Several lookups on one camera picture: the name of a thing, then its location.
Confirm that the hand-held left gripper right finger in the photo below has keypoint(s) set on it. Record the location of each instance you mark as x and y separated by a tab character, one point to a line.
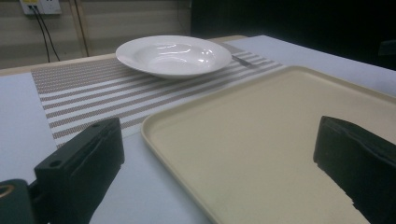
358	155

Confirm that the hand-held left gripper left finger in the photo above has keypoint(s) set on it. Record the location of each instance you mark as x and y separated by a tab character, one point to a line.
77	168

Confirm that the white table cover sheet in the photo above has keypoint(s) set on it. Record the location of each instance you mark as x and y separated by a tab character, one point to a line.
149	186

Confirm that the striped woven placemat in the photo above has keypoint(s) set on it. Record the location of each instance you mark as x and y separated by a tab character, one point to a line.
93	93

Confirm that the beige plastic tray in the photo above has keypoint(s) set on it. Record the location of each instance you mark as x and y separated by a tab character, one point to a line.
264	140

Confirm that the white deep plate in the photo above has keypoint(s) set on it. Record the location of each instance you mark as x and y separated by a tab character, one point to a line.
172	56

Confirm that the white wall socket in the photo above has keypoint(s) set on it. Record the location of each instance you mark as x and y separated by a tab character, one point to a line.
40	6

